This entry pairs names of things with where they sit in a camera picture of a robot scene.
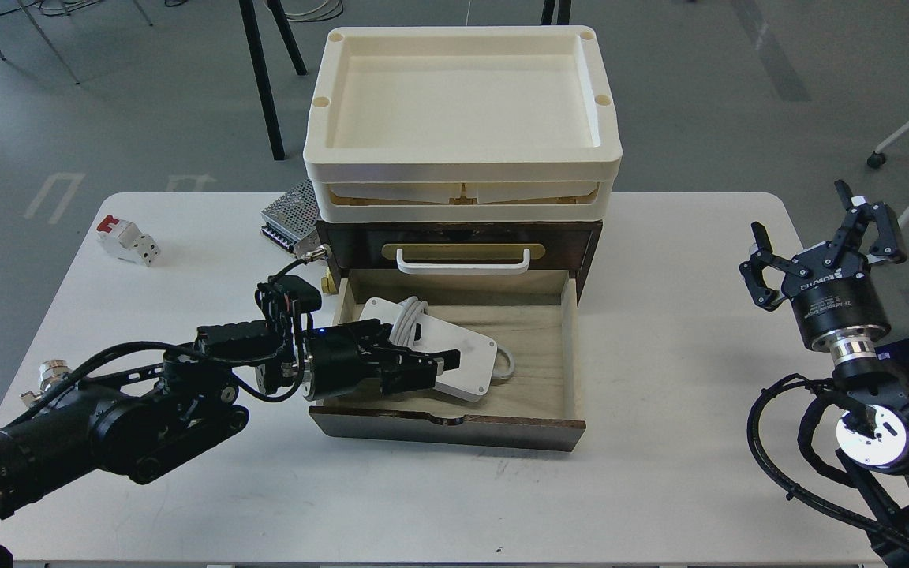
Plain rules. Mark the brass fitting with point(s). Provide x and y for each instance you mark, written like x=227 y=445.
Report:
x=328 y=283

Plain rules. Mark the red white circuit breaker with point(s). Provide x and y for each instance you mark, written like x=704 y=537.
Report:
x=126 y=242

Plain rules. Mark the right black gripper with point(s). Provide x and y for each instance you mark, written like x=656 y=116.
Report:
x=829 y=285

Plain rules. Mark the metal mesh power supply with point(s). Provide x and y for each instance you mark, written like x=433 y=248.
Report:
x=290 y=222

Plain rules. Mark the open wooden drawer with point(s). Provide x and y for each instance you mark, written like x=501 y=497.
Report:
x=533 y=314

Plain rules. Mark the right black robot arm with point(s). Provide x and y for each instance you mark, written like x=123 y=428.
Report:
x=856 y=429

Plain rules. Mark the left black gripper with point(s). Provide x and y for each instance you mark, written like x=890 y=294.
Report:
x=340 y=363

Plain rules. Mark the cream plastic tray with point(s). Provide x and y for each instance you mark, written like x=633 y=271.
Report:
x=499 y=124

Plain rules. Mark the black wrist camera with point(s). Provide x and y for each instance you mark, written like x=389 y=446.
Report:
x=284 y=299

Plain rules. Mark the white drawer handle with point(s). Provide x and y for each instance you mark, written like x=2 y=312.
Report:
x=437 y=268

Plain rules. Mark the white power strip with cable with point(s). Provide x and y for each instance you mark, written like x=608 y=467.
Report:
x=415 y=325

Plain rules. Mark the metal ball valve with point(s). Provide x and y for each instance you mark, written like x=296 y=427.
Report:
x=51 y=373

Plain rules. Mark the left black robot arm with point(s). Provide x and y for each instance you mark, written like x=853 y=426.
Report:
x=142 y=409

